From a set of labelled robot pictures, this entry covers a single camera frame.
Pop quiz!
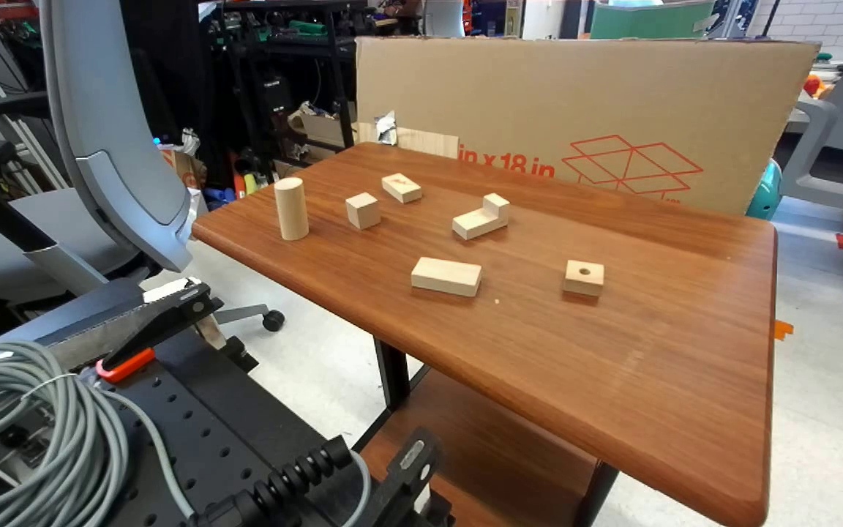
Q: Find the large cardboard box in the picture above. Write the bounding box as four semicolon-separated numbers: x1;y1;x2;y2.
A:
355;37;822;217

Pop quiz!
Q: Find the rectangular wooden block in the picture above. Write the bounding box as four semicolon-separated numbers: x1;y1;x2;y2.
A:
411;257;482;298

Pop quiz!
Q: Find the black clamp with orange trigger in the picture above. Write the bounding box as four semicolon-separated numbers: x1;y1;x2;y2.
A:
95;282;225;384

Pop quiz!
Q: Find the wooden cylinder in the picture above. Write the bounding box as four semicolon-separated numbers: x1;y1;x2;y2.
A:
274;177;310;242

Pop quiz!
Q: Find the wooden cube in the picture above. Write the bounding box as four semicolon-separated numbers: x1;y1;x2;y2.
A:
345;193;382;231

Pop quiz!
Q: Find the black shelf with gear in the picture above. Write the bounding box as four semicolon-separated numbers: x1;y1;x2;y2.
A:
201;0;365;184

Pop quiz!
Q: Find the wooden block with hole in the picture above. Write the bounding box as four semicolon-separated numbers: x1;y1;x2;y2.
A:
563;260;605;298

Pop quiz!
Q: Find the L-shaped wooden block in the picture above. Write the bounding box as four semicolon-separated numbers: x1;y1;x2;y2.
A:
452;193;510;241

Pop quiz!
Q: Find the black bracket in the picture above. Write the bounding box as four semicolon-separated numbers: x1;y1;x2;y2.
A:
369;428;456;527

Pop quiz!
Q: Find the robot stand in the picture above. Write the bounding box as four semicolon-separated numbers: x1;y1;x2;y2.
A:
0;278;459;527

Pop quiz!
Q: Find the small flat notched wooden block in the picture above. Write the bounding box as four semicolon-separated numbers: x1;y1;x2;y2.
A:
381;173;423;204

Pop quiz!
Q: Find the black corrugated hose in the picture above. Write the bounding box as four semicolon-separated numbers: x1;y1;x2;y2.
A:
198;435;353;527

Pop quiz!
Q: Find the green board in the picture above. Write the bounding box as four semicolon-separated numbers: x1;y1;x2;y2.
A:
589;0;716;40

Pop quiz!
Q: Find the coil of grey cable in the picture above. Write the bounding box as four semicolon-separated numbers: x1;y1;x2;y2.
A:
0;340;197;527

